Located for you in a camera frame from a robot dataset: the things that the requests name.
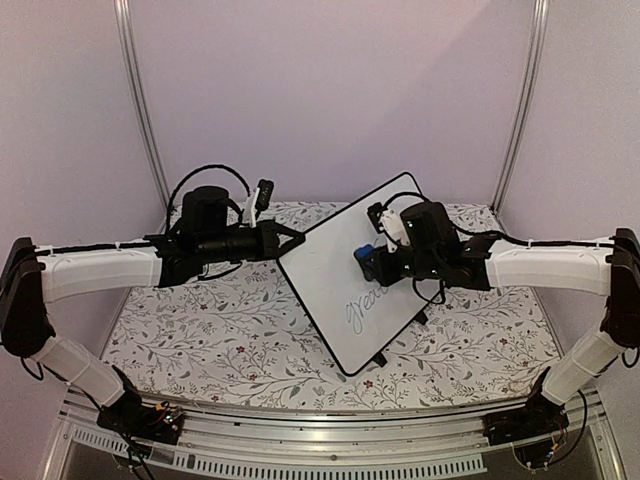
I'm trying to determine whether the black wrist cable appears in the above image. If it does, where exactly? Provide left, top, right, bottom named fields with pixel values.
left=164, top=162, right=251, bottom=221
left=382, top=190, right=436, bottom=206

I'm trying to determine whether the front aluminium rail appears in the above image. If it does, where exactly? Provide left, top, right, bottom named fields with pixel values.
left=42, top=388, right=631, bottom=479

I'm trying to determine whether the right aluminium frame post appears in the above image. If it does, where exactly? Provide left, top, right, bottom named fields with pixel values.
left=491, top=0, right=550, bottom=216

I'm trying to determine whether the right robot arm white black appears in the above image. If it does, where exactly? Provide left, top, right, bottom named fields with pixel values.
left=354, top=200, right=639, bottom=436

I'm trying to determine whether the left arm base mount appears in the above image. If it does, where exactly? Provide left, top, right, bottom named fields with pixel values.
left=97, top=399, right=185, bottom=445

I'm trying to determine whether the black wire whiteboard stand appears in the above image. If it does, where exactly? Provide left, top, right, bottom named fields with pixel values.
left=373, top=311, right=428, bottom=367

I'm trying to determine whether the white whiteboard black frame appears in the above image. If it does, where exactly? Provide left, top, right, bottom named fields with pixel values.
left=277, top=172, right=426, bottom=377

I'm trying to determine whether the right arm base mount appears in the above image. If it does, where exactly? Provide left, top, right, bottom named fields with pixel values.
left=482, top=395, right=569, bottom=469

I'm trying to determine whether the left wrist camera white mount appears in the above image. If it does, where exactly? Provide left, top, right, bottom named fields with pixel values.
left=243, top=179, right=274, bottom=228

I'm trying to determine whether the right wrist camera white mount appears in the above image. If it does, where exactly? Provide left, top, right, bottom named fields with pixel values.
left=367, top=202, right=410, bottom=253

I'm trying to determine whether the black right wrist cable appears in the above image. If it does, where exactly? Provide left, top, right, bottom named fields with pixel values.
left=382, top=190, right=436, bottom=206

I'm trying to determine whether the blue whiteboard eraser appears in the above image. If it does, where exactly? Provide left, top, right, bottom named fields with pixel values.
left=354, top=244, right=375, bottom=269

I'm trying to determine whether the floral patterned table mat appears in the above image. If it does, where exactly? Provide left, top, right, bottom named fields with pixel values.
left=97, top=200, right=574, bottom=412

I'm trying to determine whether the left aluminium frame post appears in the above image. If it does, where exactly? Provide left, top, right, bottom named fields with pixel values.
left=113, top=0, right=170, bottom=206

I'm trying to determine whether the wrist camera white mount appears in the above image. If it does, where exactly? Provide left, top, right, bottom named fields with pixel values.
left=243, top=179, right=274, bottom=228
left=367, top=202, right=410, bottom=253

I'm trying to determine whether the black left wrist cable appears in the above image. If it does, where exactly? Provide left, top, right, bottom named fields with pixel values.
left=164, top=162, right=251, bottom=221

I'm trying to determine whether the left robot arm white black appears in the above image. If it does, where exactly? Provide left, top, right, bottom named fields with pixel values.
left=1, top=183, right=305, bottom=434

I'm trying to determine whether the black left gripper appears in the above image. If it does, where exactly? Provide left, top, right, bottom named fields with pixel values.
left=200, top=220, right=307, bottom=266

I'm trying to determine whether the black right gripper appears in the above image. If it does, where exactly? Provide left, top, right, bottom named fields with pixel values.
left=362, top=245, right=442, bottom=287

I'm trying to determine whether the aluminium frame post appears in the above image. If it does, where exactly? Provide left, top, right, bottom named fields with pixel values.
left=491, top=0, right=550, bottom=216
left=113, top=0, right=170, bottom=206

